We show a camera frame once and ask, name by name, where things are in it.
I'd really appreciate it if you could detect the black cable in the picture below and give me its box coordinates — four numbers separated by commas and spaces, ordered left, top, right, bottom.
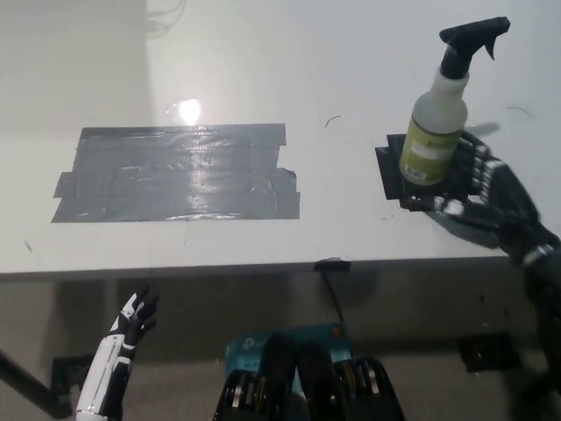
321, 269, 346, 325

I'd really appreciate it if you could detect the grey duct tape patch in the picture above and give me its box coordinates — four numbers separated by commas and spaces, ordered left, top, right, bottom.
50, 123, 302, 225

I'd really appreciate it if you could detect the black tape square patch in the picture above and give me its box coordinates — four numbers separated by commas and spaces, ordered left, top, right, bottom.
374, 132, 486, 212

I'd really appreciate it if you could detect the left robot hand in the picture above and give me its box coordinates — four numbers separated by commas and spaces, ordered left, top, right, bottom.
109, 286, 160, 353

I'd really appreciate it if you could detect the black table leg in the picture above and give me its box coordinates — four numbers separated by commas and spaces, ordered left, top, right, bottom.
0, 348, 74, 418

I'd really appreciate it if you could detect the spray bottle with green label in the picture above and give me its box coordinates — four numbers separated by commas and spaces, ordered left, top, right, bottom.
398, 16, 512, 188

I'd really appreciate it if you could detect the small black tape strip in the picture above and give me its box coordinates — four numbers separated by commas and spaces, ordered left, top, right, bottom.
314, 258, 352, 272

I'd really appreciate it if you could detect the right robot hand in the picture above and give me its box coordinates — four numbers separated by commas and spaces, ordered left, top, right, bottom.
432, 129, 561, 267

